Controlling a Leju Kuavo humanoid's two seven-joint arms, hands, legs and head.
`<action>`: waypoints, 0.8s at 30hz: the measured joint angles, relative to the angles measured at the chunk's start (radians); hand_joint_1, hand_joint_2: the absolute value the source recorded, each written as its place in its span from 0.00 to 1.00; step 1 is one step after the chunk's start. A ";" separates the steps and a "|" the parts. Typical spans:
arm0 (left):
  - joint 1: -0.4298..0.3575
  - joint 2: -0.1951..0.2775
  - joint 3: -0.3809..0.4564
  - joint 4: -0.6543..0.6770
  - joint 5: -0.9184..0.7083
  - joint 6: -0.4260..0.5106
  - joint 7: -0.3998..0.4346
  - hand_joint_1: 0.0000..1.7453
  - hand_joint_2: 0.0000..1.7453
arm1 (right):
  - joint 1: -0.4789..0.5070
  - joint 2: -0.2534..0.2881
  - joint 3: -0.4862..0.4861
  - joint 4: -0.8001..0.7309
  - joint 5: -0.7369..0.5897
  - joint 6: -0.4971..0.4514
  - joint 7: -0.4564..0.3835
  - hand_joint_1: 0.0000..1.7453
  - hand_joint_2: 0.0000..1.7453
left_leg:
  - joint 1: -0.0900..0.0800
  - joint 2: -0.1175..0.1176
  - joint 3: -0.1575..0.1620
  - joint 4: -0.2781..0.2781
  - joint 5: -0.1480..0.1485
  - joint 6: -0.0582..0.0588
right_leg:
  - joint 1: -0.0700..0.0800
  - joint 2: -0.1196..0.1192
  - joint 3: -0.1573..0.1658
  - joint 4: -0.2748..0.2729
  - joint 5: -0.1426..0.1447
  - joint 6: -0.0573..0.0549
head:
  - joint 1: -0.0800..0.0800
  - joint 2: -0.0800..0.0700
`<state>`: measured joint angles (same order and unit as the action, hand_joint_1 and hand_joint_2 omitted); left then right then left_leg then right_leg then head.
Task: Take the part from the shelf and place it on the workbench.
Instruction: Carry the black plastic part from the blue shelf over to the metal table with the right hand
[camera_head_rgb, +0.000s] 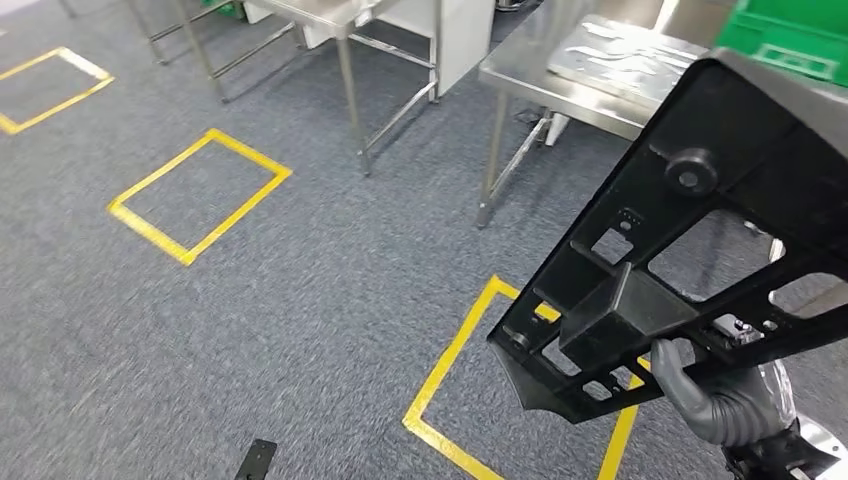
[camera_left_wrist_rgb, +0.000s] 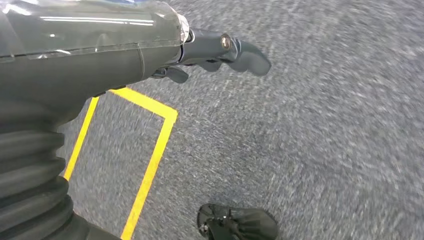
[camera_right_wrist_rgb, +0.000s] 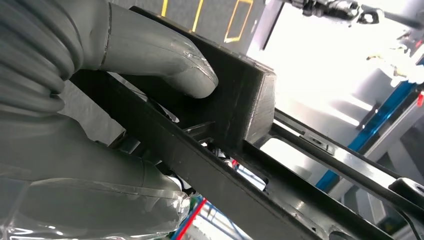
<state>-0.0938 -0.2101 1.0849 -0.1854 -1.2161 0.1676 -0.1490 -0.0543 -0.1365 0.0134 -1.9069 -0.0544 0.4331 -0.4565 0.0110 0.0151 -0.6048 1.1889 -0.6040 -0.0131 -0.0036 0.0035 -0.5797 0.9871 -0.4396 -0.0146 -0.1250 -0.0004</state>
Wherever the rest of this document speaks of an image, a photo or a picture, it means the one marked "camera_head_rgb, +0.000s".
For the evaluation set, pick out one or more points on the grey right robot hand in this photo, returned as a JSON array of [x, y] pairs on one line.
[[729, 417]]

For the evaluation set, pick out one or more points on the black flat robot bracket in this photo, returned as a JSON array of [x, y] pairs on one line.
[[256, 460]]

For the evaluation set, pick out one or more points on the stainless steel workbench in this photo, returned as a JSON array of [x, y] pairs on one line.
[[530, 73]]

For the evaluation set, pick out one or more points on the stamped metal plate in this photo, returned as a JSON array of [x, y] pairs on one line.
[[616, 60]]

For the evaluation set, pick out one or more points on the green plastic crate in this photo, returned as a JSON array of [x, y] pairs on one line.
[[795, 33]]

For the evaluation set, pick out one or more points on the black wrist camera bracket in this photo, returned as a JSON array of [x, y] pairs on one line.
[[768, 460]]

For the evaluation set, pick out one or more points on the stainless steel table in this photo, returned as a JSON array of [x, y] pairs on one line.
[[318, 13], [200, 54]]

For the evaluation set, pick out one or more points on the black plastic mounting part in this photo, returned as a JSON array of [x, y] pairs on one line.
[[742, 112]]

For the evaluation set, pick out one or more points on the white cabinet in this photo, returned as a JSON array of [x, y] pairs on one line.
[[464, 40]]

